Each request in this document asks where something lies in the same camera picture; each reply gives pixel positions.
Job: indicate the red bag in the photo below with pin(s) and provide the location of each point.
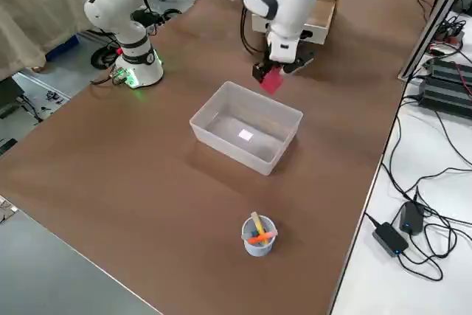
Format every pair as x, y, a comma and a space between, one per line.
272, 82

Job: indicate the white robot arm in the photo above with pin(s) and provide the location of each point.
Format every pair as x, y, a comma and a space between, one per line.
121, 9

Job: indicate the clear plastic box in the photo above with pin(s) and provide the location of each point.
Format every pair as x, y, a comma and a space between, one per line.
228, 145

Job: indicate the yellow stick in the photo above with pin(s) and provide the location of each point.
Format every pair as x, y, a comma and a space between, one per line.
257, 223

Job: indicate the pale stick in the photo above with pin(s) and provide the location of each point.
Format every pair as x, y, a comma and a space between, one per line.
271, 234

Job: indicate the green circuit board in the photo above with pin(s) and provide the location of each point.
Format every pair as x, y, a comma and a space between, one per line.
118, 76

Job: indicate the black ribbed power supply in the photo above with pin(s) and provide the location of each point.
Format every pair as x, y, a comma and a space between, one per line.
442, 97
448, 69

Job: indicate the black wheel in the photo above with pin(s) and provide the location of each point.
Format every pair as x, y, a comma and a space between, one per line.
99, 57

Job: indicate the orange marker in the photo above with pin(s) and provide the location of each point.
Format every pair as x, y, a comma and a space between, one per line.
260, 239

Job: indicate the translucent blue pen cup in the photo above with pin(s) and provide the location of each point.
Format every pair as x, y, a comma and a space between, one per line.
258, 250

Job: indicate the black adapter with blue light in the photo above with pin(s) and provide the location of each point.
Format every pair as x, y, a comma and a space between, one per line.
391, 239
411, 217

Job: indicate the blue bin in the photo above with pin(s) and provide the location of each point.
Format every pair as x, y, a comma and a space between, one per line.
62, 47

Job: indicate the beige curtain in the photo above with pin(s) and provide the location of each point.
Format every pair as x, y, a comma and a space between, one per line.
37, 5

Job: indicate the white desk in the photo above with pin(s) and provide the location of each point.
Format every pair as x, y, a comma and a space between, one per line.
372, 293

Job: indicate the black case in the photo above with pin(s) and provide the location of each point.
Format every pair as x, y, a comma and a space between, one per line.
9, 97

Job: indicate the grey side table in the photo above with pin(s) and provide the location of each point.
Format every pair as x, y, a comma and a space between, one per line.
44, 274

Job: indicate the aluminium frame post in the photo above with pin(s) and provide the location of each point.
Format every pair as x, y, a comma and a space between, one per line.
431, 23

